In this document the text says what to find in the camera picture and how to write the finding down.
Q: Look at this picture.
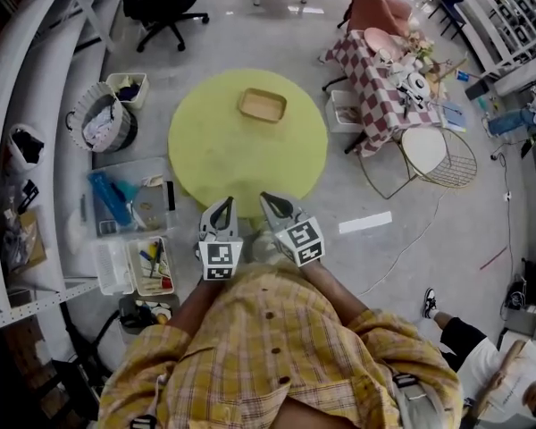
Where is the white slotted plastic basket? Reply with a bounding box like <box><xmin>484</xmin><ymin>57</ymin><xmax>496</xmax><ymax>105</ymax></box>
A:
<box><xmin>92</xmin><ymin>238</ymin><xmax>136</xmax><ymax>298</ymax></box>

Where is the beige rectangular tray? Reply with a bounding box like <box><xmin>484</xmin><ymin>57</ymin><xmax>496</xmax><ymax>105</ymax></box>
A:
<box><xmin>237</xmin><ymin>87</ymin><xmax>289</xmax><ymax>125</ymax></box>

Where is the round green table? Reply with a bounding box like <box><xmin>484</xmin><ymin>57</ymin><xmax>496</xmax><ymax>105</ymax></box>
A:
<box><xmin>167</xmin><ymin>68</ymin><xmax>330</xmax><ymax>219</ymax></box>

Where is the red checkered tablecloth table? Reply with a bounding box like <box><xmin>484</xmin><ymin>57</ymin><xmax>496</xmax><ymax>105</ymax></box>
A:
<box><xmin>324</xmin><ymin>28</ymin><xmax>453</xmax><ymax>159</ymax></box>

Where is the black office chair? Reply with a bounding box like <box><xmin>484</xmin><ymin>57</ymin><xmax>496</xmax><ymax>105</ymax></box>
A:
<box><xmin>90</xmin><ymin>0</ymin><xmax>212</xmax><ymax>54</ymax></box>

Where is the white round kettle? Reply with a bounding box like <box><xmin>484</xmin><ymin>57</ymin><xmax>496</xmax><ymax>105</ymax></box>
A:
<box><xmin>403</xmin><ymin>71</ymin><xmax>432</xmax><ymax>98</ymax></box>

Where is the grey shoulder strap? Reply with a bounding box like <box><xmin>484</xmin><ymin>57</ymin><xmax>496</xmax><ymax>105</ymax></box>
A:
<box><xmin>389</xmin><ymin>372</ymin><xmax>448</xmax><ymax>429</ymax></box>

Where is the white floor tape strip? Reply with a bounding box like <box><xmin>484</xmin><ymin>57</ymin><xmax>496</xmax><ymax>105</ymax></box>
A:
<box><xmin>338</xmin><ymin>210</ymin><xmax>394</xmax><ymax>235</ymax></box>

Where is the white floor cable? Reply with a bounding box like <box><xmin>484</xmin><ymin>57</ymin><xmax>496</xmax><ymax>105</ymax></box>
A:
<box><xmin>356</xmin><ymin>185</ymin><xmax>450</xmax><ymax>298</ymax></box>

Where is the clear plastic storage box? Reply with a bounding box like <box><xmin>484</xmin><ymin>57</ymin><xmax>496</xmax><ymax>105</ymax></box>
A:
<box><xmin>86</xmin><ymin>156</ymin><xmax>179</xmax><ymax>240</ymax></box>

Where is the grey pleated laundry basket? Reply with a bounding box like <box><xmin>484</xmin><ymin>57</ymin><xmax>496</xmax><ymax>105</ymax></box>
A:
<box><xmin>64</xmin><ymin>82</ymin><xmax>139</xmax><ymax>155</ymax></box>

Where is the pink fabric armchair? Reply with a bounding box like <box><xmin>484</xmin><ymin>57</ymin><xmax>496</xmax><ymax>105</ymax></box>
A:
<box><xmin>342</xmin><ymin>0</ymin><xmax>415</xmax><ymax>36</ymax></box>

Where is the person's right forearm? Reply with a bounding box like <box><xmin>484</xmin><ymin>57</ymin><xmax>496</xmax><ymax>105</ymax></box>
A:
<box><xmin>299</xmin><ymin>259</ymin><xmax>371</xmax><ymax>326</ymax></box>

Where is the pale flower bouquet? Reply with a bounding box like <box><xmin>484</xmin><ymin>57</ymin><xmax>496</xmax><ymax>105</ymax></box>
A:
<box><xmin>403</xmin><ymin>18</ymin><xmax>435</xmax><ymax>64</ymax></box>

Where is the pink plate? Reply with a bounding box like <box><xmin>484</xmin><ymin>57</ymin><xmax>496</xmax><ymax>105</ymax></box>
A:
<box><xmin>363</xmin><ymin>27</ymin><xmax>406</xmax><ymax>56</ymax></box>

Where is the grey bin with tape rolls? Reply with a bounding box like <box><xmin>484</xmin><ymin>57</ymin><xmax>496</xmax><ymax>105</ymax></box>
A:
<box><xmin>117</xmin><ymin>293</ymin><xmax>180</xmax><ymax>331</ymax></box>

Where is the brown cardboard box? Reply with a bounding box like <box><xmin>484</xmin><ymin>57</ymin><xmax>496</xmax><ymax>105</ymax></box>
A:
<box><xmin>0</xmin><ymin>209</ymin><xmax>49</xmax><ymax>273</ymax></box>

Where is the yellow plaid shirt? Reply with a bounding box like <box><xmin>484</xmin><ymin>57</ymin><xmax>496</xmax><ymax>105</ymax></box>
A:
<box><xmin>96</xmin><ymin>264</ymin><xmax>465</xmax><ymax>429</ymax></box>

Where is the blue book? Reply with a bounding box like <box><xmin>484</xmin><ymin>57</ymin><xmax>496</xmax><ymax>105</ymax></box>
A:
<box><xmin>440</xmin><ymin>102</ymin><xmax>469</xmax><ymax>134</ymax></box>

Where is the person's left forearm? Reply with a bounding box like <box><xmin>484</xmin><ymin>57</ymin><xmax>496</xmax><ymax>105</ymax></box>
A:
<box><xmin>165</xmin><ymin>277</ymin><xmax>228</xmax><ymax>344</ymax></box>

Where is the white bin with clothes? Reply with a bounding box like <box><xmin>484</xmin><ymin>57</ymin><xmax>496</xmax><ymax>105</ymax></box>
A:
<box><xmin>105</xmin><ymin>71</ymin><xmax>150</xmax><ymax>111</ymax></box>

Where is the white shelf with boxes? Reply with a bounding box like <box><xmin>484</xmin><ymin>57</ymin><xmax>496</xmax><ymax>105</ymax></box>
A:
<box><xmin>453</xmin><ymin>0</ymin><xmax>536</xmax><ymax>82</ymax></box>

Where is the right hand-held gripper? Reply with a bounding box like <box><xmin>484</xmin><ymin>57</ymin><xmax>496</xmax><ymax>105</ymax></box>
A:
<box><xmin>259</xmin><ymin>190</ymin><xmax>326</xmax><ymax>269</ymax></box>

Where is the white bag with dark items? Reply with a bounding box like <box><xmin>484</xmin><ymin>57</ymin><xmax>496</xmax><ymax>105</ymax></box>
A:
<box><xmin>5</xmin><ymin>122</ymin><xmax>46</xmax><ymax>174</ymax></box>

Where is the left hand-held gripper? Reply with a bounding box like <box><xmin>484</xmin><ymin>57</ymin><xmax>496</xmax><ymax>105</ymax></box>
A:
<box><xmin>197</xmin><ymin>197</ymin><xmax>245</xmax><ymax>282</ymax></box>

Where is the white organiser box with tools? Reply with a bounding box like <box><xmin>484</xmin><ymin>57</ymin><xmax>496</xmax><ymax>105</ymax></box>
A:
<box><xmin>126</xmin><ymin>235</ymin><xmax>177</xmax><ymax>298</ymax></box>

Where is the white metal shelf rack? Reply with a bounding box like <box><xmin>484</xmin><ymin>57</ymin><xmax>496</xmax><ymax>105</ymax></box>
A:
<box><xmin>0</xmin><ymin>0</ymin><xmax>122</xmax><ymax>335</ymax></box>

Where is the white plastic crate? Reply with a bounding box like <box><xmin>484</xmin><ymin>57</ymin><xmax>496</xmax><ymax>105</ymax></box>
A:
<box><xmin>324</xmin><ymin>88</ymin><xmax>364</xmax><ymax>134</ymax></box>

